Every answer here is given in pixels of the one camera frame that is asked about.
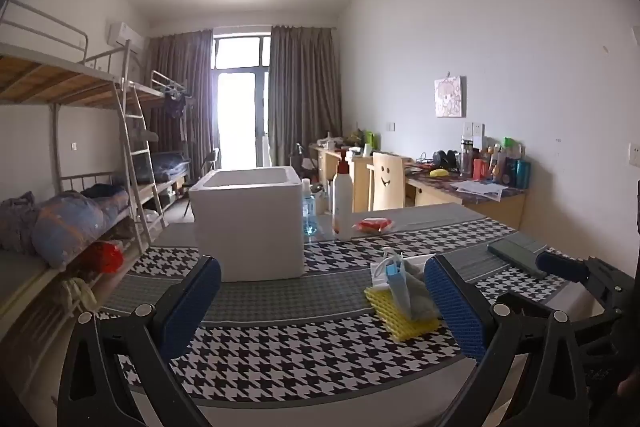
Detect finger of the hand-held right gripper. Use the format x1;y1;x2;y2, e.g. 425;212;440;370
501;291;614;329
536;251;636;308

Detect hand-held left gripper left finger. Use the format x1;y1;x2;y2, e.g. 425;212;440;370
56;255;223;427

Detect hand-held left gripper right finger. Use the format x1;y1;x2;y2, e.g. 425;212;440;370
424;253;588;427

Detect grey cloth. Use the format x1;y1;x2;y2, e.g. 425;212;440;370
402;271;441;322

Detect blue face mask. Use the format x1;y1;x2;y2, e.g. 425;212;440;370
382;247;416;323

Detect yellow foam net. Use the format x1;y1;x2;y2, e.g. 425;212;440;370
364;285;443;342

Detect white foam box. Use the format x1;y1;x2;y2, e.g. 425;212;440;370
188;166;306;283

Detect dark green flat case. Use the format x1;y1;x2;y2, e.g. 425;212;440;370
487;238;551;279

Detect long wooden desk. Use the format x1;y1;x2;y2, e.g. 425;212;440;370
309;144;527;230

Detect red plastic bag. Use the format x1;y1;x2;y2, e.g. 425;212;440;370
85;241;125;274

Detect white papers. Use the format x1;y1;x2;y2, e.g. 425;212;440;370
455;179;507;198

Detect row of toiletry bottles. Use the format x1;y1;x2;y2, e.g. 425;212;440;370
460;137;532;188

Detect beige crumpled cloth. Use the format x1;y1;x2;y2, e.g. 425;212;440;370
57;277;96;313

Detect houndstooth tablecloth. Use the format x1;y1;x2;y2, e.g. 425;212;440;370
97;202;616;410

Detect red snack packet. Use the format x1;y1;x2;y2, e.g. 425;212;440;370
353;217;396;235

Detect blue folded bedding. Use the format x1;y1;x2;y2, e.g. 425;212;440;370
132;152;192;182

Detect black folding chair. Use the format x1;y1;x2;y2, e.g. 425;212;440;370
182;148;221;192

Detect blue spray bottle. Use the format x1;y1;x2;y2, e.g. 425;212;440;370
301;179;321;235

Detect blue orange patterned quilt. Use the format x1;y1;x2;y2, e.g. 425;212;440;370
32;189;131;268

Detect wooden chair smiley face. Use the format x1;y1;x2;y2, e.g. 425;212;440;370
366;152;407;211

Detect white lotion bottle red pump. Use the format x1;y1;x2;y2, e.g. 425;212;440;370
331;150;355;240

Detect metal bunk ladder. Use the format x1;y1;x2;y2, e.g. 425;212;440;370
114;79;168;248

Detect glass balcony door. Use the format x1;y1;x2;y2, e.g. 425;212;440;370
212;34;272;170

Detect grey purple quilt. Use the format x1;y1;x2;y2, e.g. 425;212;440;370
0;192;41;253

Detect hanging dark clothes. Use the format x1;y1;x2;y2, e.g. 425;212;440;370
162;88;193;120

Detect metal bunk bed blue bedding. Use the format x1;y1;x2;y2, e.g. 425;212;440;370
120;69;193;218

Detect brown curtain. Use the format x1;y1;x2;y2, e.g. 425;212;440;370
268;25;343;158
145;28;216;168

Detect white air conditioner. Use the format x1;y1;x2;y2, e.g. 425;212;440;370
106;22;146;54

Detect metal bunk bed wooden slats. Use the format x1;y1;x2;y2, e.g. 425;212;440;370
0;0;166;358

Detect cartoon wall picture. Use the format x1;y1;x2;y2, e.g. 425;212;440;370
434;76;467;118

